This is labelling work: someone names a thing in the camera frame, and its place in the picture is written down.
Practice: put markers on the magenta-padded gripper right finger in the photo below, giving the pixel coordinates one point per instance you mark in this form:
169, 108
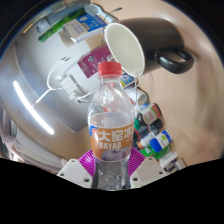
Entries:
148, 171

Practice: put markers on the black mug white inside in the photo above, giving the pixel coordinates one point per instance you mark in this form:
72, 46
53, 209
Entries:
156, 33

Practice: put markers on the white wall power socket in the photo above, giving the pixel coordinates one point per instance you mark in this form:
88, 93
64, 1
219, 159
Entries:
69, 87

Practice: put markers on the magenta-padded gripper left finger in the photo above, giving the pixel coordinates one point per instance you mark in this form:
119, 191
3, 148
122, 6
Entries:
73, 171

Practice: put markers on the white pill bottle blue label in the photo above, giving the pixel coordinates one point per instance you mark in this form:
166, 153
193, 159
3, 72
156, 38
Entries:
128, 81

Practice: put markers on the dark jar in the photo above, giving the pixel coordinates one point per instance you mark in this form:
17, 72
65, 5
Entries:
151, 114

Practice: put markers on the plain white bottle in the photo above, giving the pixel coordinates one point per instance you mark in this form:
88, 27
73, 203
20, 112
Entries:
140, 97

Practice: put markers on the clear orange-labelled drink bottle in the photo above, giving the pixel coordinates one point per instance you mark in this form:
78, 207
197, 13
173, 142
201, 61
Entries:
111, 133

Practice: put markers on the white and blue carton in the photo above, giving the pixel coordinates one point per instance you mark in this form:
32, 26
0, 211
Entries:
85, 26

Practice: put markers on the under-shelf light strip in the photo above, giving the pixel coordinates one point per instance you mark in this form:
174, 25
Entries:
31, 106

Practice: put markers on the magenta carton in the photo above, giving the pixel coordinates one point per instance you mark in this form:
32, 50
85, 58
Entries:
95, 61

